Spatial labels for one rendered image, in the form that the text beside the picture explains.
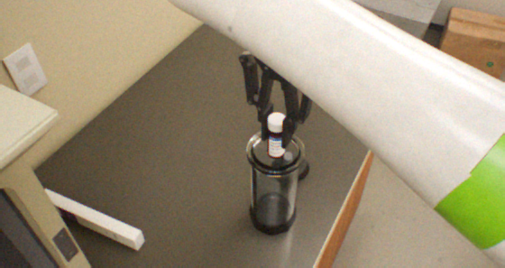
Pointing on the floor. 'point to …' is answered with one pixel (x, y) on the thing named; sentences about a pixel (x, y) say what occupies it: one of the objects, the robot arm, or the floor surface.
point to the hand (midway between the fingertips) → (277, 126)
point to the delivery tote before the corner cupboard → (397, 4)
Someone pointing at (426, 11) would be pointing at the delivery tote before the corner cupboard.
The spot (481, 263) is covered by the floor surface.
